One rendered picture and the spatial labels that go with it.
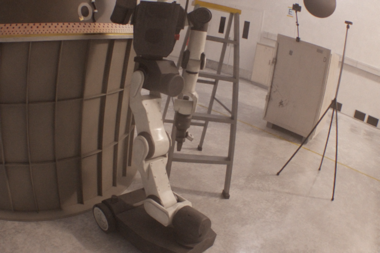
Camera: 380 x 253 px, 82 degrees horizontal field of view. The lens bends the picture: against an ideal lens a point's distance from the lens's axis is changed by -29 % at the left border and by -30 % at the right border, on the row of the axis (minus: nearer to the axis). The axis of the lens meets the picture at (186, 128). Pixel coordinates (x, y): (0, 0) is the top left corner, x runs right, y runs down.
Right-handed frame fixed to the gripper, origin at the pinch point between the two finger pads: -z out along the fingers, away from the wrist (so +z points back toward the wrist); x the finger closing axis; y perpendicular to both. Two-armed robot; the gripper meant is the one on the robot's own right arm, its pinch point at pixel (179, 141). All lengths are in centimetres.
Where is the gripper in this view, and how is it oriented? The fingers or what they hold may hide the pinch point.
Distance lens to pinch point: 178.0
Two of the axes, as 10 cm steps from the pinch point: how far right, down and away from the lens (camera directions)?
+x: -0.1, -5.1, 8.6
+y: -9.9, -1.3, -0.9
